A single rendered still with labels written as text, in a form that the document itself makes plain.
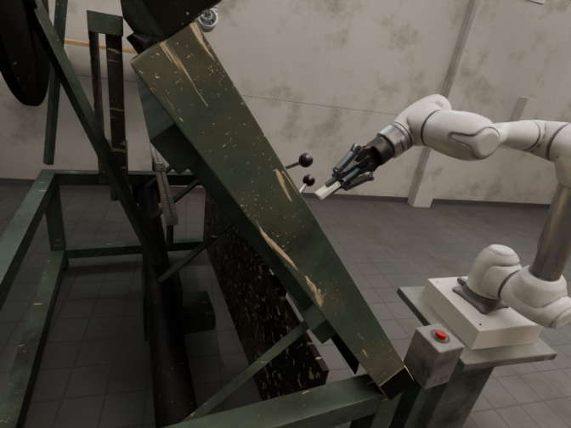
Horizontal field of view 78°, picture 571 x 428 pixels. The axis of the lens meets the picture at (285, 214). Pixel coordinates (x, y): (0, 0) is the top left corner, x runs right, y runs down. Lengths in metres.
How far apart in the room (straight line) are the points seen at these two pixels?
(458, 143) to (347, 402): 0.83
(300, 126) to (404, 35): 1.66
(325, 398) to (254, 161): 0.85
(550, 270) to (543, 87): 5.14
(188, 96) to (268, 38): 3.82
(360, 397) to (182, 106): 1.04
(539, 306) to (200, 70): 1.44
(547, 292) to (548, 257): 0.14
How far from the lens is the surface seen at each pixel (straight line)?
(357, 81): 4.74
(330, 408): 1.23
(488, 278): 1.74
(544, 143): 1.45
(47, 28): 1.56
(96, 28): 2.06
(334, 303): 0.89
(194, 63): 0.57
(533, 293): 1.63
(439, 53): 5.29
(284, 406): 1.20
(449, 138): 0.94
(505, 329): 1.79
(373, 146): 1.01
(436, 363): 1.38
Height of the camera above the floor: 1.74
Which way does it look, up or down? 24 degrees down
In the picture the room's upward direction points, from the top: 9 degrees clockwise
